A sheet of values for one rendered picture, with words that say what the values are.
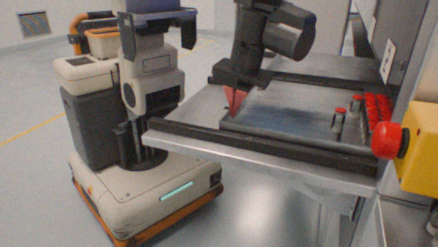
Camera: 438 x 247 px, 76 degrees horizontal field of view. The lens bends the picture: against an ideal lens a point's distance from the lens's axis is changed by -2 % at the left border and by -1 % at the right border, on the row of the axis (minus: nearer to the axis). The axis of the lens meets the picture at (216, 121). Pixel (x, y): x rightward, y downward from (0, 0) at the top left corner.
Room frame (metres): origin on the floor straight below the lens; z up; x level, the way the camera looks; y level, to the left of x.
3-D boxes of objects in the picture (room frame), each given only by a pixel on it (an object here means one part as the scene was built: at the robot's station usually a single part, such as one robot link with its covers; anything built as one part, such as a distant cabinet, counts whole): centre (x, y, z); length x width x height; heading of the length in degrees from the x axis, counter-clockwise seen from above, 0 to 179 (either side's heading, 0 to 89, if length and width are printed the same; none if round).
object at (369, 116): (0.48, -0.29, 0.90); 0.18 x 0.02 x 0.05; 158
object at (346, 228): (1.27, -0.62, 0.73); 1.98 x 0.01 x 0.25; 158
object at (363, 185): (0.69, -0.21, 0.87); 0.70 x 0.48 x 0.02; 158
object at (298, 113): (0.51, -0.21, 0.90); 0.34 x 0.26 x 0.04; 68
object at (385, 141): (0.25, -0.18, 0.99); 0.04 x 0.04 x 0.04; 68
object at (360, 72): (0.83, -0.34, 0.90); 0.34 x 0.26 x 0.04; 68
